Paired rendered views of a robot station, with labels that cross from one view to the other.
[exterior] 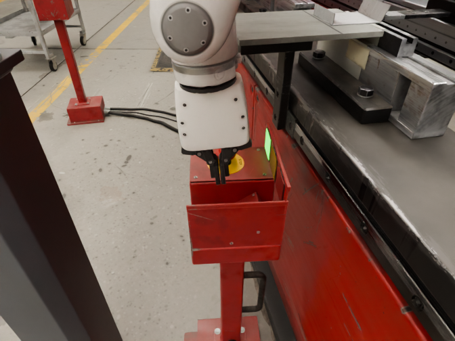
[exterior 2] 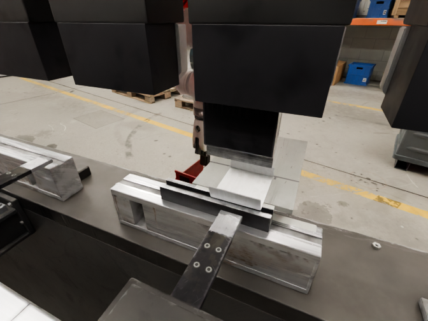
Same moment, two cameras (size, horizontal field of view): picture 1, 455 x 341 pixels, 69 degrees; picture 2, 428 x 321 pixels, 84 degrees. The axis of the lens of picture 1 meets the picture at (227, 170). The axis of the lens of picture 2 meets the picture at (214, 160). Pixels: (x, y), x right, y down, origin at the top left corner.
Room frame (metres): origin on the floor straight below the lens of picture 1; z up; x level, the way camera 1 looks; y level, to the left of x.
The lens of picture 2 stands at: (0.84, -0.54, 1.26)
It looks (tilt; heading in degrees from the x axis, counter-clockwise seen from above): 31 degrees down; 125
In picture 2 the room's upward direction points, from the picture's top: straight up
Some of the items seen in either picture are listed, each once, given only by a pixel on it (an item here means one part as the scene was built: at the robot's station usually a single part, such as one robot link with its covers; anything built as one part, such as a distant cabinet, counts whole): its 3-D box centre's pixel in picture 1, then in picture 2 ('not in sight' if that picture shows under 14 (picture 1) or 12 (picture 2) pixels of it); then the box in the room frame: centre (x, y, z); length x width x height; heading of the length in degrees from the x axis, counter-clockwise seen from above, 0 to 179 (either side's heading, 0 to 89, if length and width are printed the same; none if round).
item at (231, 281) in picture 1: (231, 295); not in sight; (0.47, -0.01, 0.39); 0.05 x 0.05 x 0.54; 4
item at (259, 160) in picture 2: not in sight; (239, 131); (0.70, -0.28, 1.13); 0.10 x 0.02 x 0.10; 12
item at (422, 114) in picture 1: (370, 66); (206, 225); (0.65, -0.29, 0.92); 0.39 x 0.06 x 0.10; 12
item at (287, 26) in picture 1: (294, 24); (257, 160); (0.67, -0.13, 1.00); 0.26 x 0.18 x 0.01; 102
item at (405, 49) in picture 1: (374, 31); (213, 202); (0.66, -0.28, 0.99); 0.20 x 0.03 x 0.03; 12
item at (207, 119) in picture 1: (211, 109); (206, 130); (0.41, 0.02, 0.95); 0.10 x 0.07 x 0.11; 94
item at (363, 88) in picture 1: (365, 91); not in sight; (0.55, -0.25, 0.91); 0.03 x 0.03 x 0.02
